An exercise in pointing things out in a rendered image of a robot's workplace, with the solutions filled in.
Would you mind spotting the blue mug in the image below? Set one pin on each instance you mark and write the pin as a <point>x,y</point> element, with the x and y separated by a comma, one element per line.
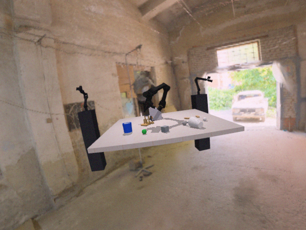
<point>127,127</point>

